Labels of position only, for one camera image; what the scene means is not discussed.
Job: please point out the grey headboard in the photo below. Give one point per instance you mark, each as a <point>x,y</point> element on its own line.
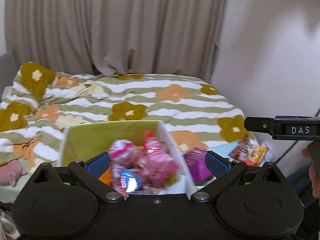
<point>6,70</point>

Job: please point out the red snack packet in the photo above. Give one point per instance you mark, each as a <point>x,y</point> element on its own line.
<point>246,152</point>

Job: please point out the person's right hand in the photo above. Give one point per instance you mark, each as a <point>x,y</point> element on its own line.
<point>314,182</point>

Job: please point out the beige curtain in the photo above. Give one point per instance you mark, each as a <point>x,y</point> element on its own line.
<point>112,25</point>

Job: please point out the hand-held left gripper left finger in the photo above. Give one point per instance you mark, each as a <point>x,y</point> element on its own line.
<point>97,166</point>

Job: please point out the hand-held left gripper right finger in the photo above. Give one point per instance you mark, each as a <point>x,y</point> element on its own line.
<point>217,165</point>

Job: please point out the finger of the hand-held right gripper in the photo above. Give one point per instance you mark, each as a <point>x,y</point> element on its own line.
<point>257,124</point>

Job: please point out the pink white round snack packet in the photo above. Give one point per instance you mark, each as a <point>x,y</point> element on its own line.
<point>123,152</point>

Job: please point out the orange snack packet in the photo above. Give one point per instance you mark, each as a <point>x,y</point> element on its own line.
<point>105,178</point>

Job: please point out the green cardboard box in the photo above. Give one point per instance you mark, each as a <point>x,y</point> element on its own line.
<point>87,140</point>

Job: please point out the pink plush toy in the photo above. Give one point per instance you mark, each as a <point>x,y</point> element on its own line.
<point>11,172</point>

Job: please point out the purple white cartoon snack packet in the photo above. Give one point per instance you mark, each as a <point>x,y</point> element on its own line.
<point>127,181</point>

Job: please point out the mint green bed sheet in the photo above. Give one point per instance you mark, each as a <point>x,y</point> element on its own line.
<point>10,192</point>

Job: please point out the striped floral blanket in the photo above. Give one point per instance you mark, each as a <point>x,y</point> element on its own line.
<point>150,97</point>

